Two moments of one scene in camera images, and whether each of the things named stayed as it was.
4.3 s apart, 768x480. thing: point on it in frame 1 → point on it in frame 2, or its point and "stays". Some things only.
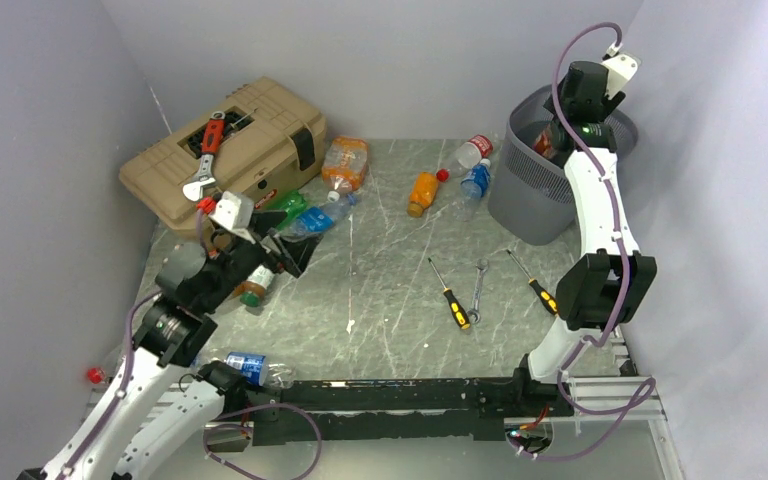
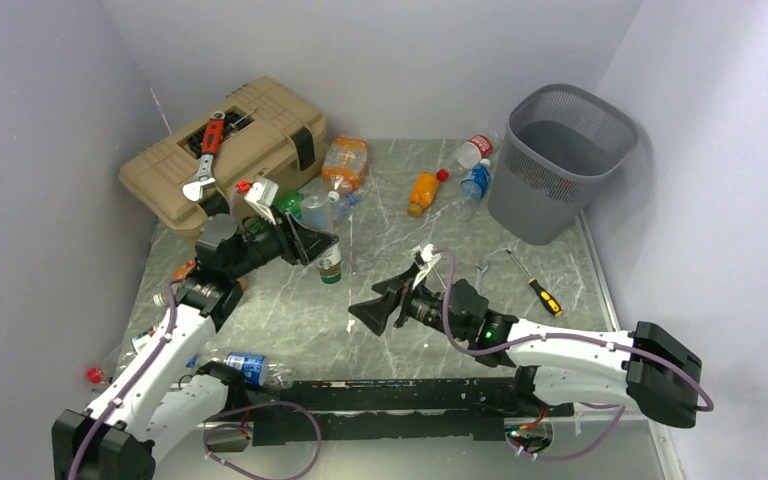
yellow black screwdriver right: x=547 y=298 stays
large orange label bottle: x=344 y=165 stays
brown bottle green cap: x=251 y=291 → x=330 y=266
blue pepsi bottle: x=257 y=370 stays
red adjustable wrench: x=211 y=144 stays
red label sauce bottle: x=543 y=144 → x=559 y=188
